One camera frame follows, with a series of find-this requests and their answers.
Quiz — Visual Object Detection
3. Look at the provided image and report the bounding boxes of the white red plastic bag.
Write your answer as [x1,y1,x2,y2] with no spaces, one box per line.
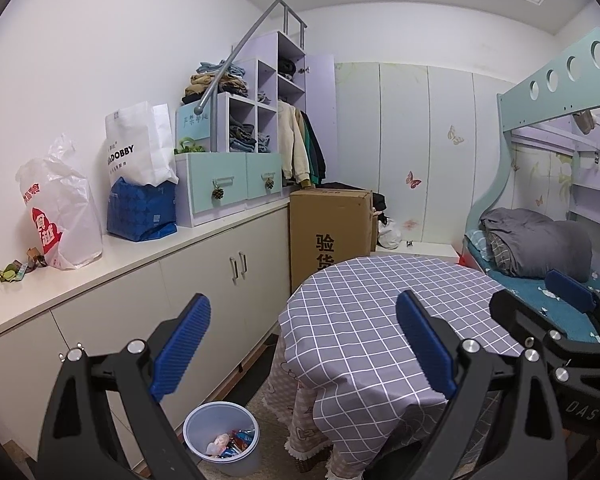
[16,134,102,270]

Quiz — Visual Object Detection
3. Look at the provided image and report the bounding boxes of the purple checkered tablecloth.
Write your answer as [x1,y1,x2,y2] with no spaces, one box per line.
[279,255,521,464]

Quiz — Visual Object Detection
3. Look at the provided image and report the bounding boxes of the light blue trash bin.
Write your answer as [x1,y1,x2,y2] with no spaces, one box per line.
[182,401,261,478]

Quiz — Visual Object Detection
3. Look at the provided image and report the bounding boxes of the blue fabric bag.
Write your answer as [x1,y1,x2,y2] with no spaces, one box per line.
[107,178,178,242]

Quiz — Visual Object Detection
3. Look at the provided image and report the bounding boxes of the snack wrappers in bin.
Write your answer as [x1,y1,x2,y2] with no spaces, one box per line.
[206,429,256,460]

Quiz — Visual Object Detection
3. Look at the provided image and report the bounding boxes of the white paper shopping bag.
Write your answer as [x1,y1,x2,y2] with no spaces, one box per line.
[105,102,178,186]

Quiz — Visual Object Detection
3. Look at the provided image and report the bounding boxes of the grey folded blanket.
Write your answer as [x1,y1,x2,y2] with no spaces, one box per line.
[480,208,593,283]

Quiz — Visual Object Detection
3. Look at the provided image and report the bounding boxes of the purple stair shelf unit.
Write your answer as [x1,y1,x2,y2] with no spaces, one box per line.
[175,29,337,191]

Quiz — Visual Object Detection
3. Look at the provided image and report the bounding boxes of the mint bunk bed frame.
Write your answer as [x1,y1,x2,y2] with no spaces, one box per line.
[466,28,600,268]

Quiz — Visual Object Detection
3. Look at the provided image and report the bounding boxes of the mint drawer unit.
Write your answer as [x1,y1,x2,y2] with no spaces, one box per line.
[175,153,283,228]

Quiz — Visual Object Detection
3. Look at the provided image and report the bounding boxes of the grey metal handrail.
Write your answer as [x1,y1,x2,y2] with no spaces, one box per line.
[194,0,309,116]

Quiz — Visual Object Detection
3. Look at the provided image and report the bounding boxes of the small clutter on cabinet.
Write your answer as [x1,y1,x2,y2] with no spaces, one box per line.
[0,247,47,284]

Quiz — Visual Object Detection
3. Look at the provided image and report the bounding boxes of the hanging cream jacket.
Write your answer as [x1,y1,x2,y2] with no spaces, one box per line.
[277,100,310,184]

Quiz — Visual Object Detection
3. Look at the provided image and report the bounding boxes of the teal bed mattress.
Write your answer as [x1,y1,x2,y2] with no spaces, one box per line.
[462,230,600,344]

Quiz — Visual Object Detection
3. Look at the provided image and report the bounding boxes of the brown cardboard box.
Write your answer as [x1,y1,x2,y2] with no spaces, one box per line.
[289,188,375,289]

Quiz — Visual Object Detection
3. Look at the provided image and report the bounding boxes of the long white low cabinet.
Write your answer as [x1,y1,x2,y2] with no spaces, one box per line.
[0,200,290,456]

